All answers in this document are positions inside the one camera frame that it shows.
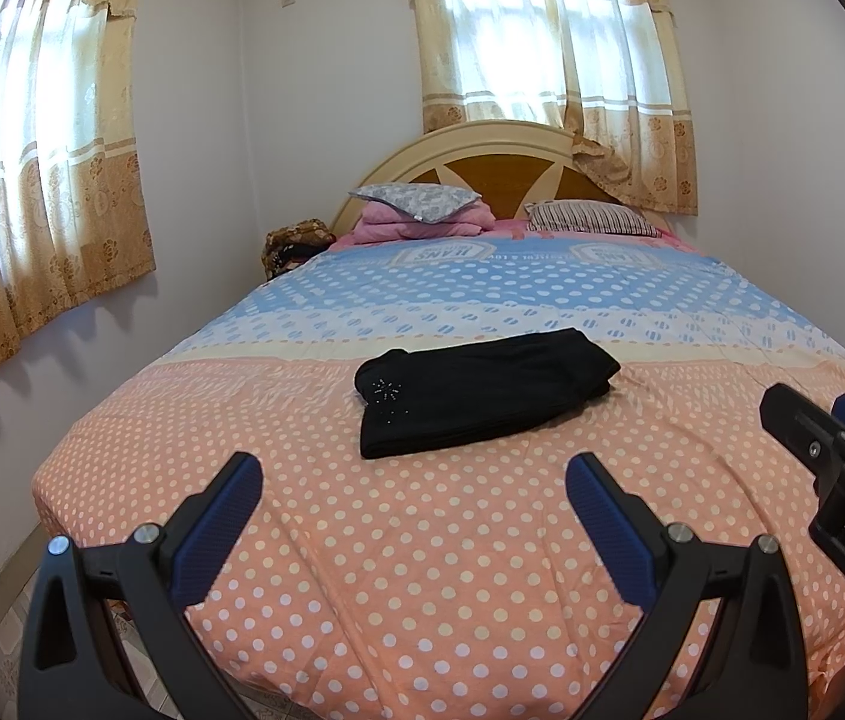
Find wide beige lace curtain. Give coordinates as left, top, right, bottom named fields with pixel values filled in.
left=0, top=0, right=158, bottom=410

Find brown floral bag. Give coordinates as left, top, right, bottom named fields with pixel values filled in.
left=263, top=219, right=338, bottom=283

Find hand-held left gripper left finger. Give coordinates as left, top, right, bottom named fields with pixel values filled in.
left=17, top=451, right=266, bottom=720

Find pink bed sheet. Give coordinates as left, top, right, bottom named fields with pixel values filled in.
left=332, top=216, right=702, bottom=250

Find narrow beige lace curtain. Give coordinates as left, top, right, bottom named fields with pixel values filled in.
left=403, top=0, right=700, bottom=217

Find black pants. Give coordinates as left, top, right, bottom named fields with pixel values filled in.
left=353, top=328, right=623, bottom=461

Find striped pillow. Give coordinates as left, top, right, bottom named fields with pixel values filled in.
left=525, top=199, right=663, bottom=239

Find polka dot bed blanket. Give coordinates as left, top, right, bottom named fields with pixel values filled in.
left=31, top=236, right=845, bottom=720

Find cream wooden headboard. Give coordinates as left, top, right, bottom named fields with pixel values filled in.
left=330, top=120, right=674, bottom=239

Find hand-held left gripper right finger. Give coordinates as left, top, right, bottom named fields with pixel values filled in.
left=564, top=454, right=813, bottom=720

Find pink folded blanket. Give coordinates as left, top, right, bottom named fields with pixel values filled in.
left=351, top=199, right=498, bottom=245

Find grey patterned pillow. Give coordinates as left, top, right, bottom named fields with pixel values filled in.
left=349, top=182, right=485, bottom=225

